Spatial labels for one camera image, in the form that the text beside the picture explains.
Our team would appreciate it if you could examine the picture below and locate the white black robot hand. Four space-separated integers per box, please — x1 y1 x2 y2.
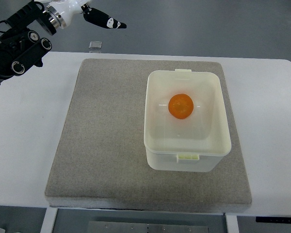
40 0 127 29

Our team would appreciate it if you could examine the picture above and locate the orange fruit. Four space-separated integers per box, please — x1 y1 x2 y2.
168 93 194 119

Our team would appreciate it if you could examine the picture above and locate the cream plastic box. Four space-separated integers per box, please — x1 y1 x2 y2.
144 69 232 172

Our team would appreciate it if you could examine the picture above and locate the small clear square floor plate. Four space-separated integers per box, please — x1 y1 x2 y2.
88 41 102 50

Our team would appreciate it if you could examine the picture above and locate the grey foam mat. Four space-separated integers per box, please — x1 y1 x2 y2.
45 59 252 213

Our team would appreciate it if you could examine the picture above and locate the white table leg left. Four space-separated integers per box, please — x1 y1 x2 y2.
40 207 58 233

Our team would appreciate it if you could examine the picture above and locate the white table leg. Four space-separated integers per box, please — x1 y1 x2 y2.
40 207 58 233
226 214 239 233

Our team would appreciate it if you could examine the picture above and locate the white table leg right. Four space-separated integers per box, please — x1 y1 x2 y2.
226 214 239 233

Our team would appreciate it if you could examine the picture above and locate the black control panel strip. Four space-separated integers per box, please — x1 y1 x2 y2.
256 216 291 224

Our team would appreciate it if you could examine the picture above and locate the grey metal base plate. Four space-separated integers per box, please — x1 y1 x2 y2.
87 221 209 233

